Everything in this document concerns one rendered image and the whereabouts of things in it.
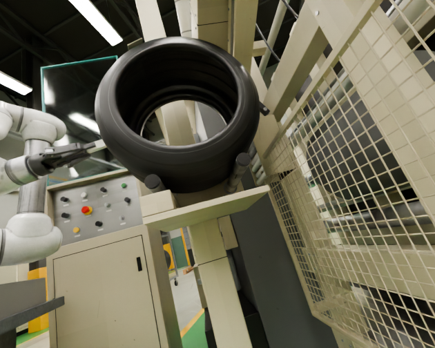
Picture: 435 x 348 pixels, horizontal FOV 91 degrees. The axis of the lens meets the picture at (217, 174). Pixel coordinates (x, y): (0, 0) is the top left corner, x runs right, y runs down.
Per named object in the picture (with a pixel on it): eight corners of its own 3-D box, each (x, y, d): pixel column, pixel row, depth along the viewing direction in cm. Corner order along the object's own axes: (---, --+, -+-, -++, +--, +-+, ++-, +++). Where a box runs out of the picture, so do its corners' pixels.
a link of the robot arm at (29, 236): (-8, 268, 92) (54, 259, 109) (-2, 267, 83) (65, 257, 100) (14, 114, 114) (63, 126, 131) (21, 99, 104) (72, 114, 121)
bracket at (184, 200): (159, 218, 94) (155, 197, 97) (244, 195, 100) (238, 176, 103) (158, 217, 91) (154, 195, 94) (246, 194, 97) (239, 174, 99)
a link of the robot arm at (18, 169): (25, 165, 76) (43, 159, 77) (30, 188, 73) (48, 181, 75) (3, 155, 67) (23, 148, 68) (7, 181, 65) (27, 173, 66)
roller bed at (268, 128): (255, 186, 115) (239, 139, 123) (281, 180, 117) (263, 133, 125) (266, 175, 96) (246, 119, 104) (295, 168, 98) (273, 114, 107)
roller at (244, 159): (236, 185, 99) (233, 194, 97) (227, 181, 99) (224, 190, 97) (253, 155, 66) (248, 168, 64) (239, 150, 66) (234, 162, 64)
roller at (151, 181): (177, 200, 95) (172, 210, 93) (167, 197, 95) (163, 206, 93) (162, 177, 62) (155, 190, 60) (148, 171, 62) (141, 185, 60)
